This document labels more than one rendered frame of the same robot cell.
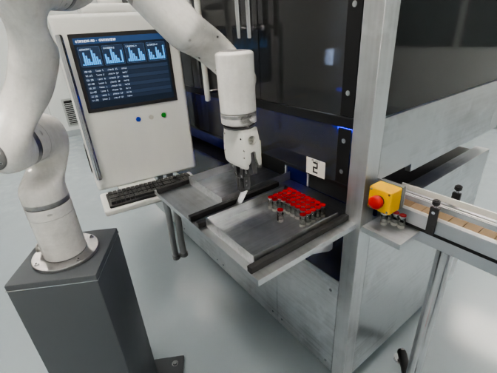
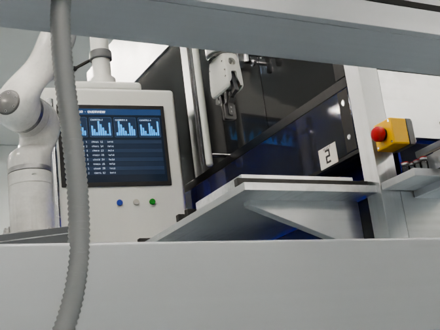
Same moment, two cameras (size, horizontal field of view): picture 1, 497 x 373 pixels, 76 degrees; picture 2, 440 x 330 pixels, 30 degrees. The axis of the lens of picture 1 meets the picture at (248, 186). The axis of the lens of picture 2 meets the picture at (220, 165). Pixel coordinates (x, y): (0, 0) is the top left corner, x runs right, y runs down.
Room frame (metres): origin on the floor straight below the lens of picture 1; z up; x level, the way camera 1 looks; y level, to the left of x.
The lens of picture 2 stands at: (-1.26, -0.14, 0.36)
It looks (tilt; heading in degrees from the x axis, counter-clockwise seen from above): 17 degrees up; 5
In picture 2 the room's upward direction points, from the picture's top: 7 degrees counter-clockwise
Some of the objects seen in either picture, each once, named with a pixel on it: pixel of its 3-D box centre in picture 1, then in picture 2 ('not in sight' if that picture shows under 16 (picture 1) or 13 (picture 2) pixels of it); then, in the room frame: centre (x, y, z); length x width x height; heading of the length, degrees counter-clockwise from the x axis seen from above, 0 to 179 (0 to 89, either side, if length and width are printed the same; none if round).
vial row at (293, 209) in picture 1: (291, 208); not in sight; (0.94, -0.14, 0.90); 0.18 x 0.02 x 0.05; 35
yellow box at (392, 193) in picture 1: (385, 196); (393, 135); (0.82, -0.40, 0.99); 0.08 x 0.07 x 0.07; 125
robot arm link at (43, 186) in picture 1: (41, 158); (33, 137); (0.86, 0.58, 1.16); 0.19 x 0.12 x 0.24; 172
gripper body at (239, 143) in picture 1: (240, 143); (224, 74); (0.75, 0.01, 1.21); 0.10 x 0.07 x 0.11; 35
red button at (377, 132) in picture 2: (376, 201); (380, 134); (0.79, -0.36, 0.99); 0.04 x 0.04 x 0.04; 35
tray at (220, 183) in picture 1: (239, 177); not in sight; (1.23, 0.04, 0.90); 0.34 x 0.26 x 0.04; 125
